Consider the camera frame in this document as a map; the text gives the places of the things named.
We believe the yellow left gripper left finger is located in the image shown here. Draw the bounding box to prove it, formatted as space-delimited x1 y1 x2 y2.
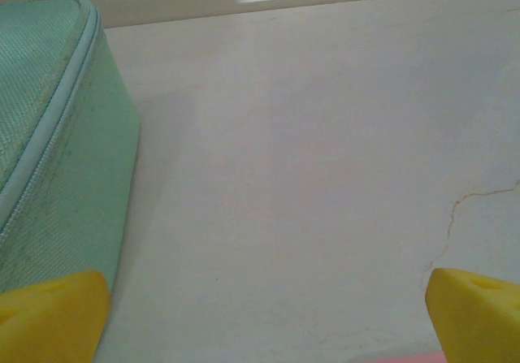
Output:
0 270 113 363

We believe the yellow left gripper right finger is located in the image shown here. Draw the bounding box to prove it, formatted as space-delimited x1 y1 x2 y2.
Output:
425 267 520 363

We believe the pink paper sheet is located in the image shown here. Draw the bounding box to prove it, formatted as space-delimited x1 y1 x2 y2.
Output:
365 350 448 363

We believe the mint green zip pouch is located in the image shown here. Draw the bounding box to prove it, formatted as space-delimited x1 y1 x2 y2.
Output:
0 0 143 295

